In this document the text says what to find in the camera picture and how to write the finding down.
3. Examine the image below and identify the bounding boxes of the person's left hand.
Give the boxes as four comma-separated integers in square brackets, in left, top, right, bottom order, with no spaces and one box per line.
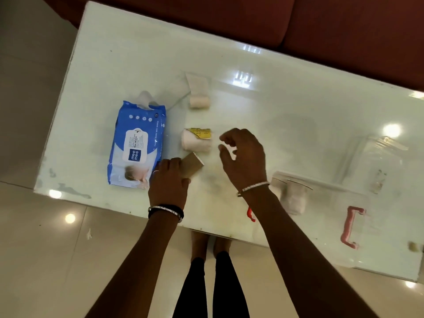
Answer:
[148,158,192,211]

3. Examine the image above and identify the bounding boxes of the person's right hand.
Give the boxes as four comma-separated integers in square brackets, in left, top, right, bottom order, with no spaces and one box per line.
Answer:
[218,128,268,196]

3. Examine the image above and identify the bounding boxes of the person's right forearm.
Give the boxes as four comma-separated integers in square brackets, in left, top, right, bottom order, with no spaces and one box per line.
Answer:
[239,186,379,318]

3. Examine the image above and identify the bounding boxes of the person's left forearm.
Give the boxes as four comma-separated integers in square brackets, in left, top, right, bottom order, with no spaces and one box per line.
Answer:
[84,211,181,318]

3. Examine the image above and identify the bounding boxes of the bandage roll with yellow label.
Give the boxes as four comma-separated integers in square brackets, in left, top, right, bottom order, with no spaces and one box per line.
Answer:
[181,128,212,153]

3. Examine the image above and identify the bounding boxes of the blue wet wipes pack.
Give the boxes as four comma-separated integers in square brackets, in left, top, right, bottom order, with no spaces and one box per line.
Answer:
[107,91,167,189]

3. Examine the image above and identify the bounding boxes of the partly unrolled beige bandage roll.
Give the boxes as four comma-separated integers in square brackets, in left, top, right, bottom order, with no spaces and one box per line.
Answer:
[185,73,211,110]

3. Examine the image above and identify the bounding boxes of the white bandage roll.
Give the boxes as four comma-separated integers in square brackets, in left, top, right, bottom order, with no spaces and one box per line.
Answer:
[278,180,308,216]

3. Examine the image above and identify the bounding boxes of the person's left leg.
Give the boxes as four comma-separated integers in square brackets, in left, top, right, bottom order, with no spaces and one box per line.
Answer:
[172,230,208,318]

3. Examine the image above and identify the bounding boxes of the person's leg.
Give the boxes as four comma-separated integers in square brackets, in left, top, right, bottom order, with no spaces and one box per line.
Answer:
[212,237,251,318]
[172,230,208,318]

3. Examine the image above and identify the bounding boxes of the person's right leg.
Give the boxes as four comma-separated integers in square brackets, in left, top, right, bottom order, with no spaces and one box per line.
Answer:
[212,237,251,318]

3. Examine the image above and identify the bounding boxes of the clear plastic storage box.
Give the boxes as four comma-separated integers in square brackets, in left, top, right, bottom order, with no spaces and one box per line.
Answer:
[269,136,424,262]

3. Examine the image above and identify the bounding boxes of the dark red sofa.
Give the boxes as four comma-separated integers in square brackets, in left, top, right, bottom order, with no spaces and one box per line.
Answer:
[40,0,424,93]

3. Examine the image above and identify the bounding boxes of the black and silver bracelets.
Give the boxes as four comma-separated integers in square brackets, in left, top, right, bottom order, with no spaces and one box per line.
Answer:
[148,204,184,223]

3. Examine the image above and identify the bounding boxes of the silver bracelet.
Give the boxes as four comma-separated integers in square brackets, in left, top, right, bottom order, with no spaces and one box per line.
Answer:
[236,181,270,198]

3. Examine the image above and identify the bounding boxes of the pink box handle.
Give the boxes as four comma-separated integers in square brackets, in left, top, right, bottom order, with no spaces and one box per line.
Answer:
[341,206,366,250]

